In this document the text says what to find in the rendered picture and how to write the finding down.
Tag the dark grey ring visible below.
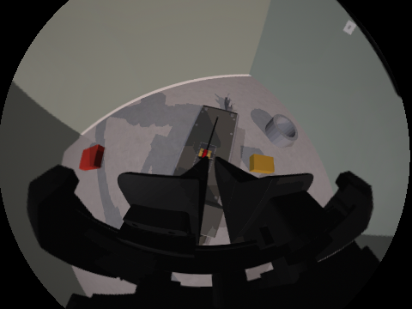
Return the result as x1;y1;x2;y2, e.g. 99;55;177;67
265;114;298;148

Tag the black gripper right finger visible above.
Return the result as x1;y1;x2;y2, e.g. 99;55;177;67
214;155;313;244

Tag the red block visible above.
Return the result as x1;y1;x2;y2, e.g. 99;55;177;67
79;144;104;171

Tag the orange-yellow block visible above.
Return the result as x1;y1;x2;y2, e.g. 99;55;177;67
250;154;275;174

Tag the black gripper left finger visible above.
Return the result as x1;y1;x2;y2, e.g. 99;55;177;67
117;155;209;246

